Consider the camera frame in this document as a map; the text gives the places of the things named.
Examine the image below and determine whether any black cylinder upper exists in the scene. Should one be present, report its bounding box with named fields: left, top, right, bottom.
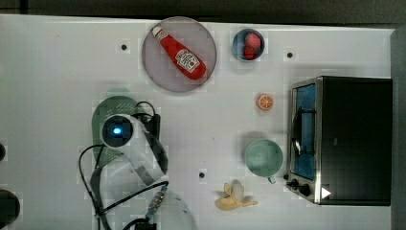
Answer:
left=0, top=144, right=6, bottom=161

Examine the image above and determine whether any blue bowl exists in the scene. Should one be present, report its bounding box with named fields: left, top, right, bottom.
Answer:
left=232, top=29, right=265, bottom=61

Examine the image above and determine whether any red toy fruit lower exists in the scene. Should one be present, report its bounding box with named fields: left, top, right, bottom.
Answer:
left=243, top=46, right=258, bottom=60

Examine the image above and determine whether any red toy fruit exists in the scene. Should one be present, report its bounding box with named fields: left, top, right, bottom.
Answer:
left=243, top=46, right=258, bottom=60
left=245, top=33, right=262, bottom=49

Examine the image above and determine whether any red toy fruit upper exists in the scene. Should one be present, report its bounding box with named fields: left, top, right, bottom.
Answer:
left=245, top=33, right=262, bottom=49

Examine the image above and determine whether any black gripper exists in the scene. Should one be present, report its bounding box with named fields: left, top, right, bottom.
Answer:
left=133, top=113, right=161, bottom=138

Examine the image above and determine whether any peeled banana toy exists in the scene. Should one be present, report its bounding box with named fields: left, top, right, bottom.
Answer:
left=214, top=180, right=259, bottom=211

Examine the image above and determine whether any black toaster oven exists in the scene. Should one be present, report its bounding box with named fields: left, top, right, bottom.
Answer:
left=284, top=76, right=393, bottom=206

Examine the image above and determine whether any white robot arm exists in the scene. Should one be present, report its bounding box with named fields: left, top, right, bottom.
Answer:
left=90, top=114, right=197, bottom=230

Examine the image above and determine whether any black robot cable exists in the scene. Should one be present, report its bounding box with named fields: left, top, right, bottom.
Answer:
left=78, top=101, right=170, bottom=230

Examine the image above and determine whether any red ketchup bottle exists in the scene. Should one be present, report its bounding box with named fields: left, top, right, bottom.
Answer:
left=151, top=26, right=207, bottom=81

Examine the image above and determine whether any green plastic strainer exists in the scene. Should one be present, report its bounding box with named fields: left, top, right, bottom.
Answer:
left=92, top=96, right=139, bottom=167

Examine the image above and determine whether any orange slice toy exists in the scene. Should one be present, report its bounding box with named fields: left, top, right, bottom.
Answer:
left=257, top=94, right=274, bottom=111

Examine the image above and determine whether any green mug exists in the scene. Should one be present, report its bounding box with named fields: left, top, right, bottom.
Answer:
left=244, top=139, right=283, bottom=184

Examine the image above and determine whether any black cup lower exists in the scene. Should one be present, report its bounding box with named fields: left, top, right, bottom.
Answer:
left=0, top=190, right=21, bottom=228

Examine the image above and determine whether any grey round plate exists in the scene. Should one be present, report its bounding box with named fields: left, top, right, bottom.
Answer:
left=142, top=16, right=216, bottom=93

